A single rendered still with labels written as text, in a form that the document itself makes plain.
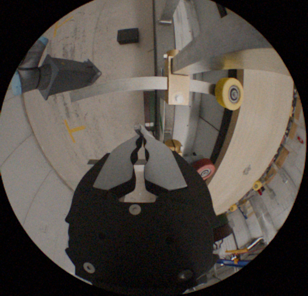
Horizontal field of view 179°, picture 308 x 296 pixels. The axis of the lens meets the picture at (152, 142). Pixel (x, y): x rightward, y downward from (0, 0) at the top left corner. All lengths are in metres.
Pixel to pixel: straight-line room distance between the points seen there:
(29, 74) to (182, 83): 0.73
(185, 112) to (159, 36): 0.37
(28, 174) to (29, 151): 0.49
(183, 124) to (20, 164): 2.79
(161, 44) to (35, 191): 2.94
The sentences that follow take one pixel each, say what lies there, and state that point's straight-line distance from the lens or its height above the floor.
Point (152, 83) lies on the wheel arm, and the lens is 0.23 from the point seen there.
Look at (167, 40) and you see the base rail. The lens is 0.44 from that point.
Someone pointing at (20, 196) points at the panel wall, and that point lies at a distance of 2.73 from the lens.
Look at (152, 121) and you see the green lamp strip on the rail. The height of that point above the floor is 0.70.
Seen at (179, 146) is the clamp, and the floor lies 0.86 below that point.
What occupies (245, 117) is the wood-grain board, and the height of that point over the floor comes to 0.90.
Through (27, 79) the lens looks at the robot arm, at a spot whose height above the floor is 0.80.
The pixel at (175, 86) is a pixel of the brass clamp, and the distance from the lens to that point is 0.23.
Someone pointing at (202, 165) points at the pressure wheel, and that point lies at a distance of 0.32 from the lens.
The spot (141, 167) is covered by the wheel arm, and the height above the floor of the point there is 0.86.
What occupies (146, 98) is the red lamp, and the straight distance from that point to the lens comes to 0.39.
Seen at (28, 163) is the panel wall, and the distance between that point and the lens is 2.72.
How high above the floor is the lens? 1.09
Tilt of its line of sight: 58 degrees down
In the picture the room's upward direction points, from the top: 175 degrees clockwise
